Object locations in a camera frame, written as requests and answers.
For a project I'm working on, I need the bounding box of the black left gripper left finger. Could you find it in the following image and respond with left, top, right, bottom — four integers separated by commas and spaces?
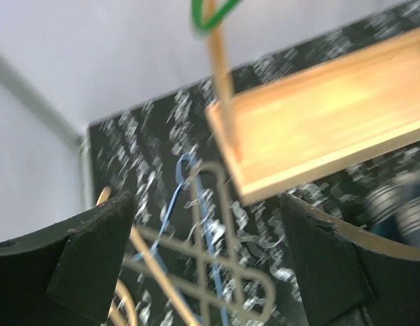
0, 192, 134, 325

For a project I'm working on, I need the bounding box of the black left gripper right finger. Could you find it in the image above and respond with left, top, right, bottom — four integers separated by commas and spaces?
280, 194, 420, 326

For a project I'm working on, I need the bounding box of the navy plaid skirt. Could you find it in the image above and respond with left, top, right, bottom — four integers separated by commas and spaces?
364, 172, 420, 248

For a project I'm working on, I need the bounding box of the light blue plastic hanger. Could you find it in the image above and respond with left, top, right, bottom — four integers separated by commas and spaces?
133, 154, 234, 326

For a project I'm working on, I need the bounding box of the grey plastic hanger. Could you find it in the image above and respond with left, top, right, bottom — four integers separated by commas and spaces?
123, 226, 276, 325
189, 162, 250, 325

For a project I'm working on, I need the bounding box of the wooden hanger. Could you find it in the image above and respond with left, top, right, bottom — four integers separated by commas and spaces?
96, 186, 420, 326

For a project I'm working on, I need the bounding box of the dark green plastic hanger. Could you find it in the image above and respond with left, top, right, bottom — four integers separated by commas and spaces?
191, 0, 241, 33

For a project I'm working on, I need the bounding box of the wooden clothes rack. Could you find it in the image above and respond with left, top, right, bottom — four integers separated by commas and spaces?
204, 0, 420, 206

